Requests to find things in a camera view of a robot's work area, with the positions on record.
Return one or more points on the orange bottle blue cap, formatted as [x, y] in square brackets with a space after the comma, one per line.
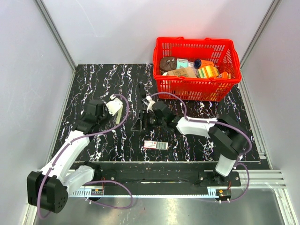
[198, 63]

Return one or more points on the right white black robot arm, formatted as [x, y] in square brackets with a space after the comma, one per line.
[224, 132]

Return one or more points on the orange packet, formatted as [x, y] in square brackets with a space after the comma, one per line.
[224, 75]

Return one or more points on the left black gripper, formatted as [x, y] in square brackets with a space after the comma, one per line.
[104, 109]

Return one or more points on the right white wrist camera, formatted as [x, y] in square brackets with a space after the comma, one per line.
[150, 103]

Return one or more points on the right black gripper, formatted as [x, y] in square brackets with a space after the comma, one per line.
[144, 116]

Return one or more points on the red white staples box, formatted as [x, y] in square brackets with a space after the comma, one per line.
[155, 145]

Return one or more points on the brown cardboard box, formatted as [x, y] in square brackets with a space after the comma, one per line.
[182, 72]

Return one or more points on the brown round bun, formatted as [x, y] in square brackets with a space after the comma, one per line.
[168, 64]

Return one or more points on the beige stapler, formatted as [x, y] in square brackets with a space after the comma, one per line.
[119, 117]

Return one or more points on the red plastic basket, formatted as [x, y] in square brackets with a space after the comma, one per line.
[221, 52]

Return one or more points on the yellow green striped box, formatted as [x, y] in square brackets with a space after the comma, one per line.
[208, 72]

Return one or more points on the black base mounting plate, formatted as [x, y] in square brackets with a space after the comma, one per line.
[169, 179]

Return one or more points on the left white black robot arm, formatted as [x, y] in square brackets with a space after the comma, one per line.
[50, 188]

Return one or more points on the teal white small box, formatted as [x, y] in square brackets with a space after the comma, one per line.
[182, 63]

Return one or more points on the black marble pattern mat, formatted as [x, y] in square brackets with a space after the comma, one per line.
[100, 81]

